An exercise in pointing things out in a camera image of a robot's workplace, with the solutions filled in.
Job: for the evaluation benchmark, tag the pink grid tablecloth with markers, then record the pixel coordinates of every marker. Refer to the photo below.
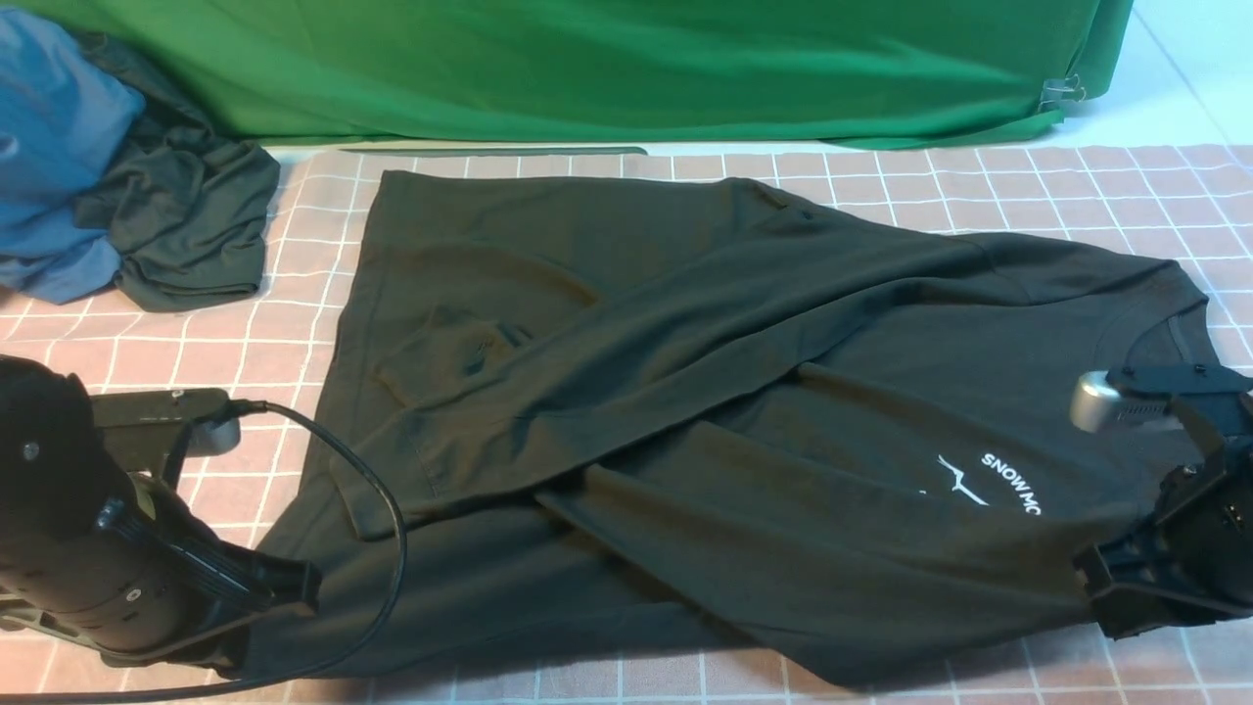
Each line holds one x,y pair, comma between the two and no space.
1187,203

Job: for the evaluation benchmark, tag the green backdrop cloth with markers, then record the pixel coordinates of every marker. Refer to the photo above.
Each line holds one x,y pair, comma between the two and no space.
861,74

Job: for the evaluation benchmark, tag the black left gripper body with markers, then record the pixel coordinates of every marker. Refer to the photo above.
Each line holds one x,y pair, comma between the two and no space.
72,543

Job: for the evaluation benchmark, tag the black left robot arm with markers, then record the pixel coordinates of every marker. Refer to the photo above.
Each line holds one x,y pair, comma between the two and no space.
47,427

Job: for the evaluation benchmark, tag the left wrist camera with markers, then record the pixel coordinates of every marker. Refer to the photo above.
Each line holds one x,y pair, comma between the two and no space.
146,427

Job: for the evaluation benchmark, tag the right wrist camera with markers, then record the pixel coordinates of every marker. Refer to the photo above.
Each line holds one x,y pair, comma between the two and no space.
1160,397

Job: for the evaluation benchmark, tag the blue garment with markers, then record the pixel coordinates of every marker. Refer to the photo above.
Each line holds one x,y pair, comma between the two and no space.
62,121

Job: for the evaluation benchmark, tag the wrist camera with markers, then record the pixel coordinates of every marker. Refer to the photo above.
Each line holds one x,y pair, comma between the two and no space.
1160,397
146,427

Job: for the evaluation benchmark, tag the dark gray long-sleeve shirt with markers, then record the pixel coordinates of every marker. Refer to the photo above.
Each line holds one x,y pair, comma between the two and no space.
627,415

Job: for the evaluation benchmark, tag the metal binder clip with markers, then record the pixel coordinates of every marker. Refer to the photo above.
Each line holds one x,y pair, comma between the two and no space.
1061,92

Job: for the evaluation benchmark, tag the crumpled dark gray garment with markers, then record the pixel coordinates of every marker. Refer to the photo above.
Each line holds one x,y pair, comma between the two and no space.
184,205

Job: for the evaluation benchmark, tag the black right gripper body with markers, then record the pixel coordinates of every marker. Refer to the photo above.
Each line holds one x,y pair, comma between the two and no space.
1202,525

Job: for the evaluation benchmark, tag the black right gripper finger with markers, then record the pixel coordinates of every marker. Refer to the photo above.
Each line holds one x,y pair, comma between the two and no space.
1125,613
1124,566

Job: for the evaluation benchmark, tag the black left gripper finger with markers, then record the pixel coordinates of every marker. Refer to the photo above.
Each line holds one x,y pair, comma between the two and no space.
258,583
213,635

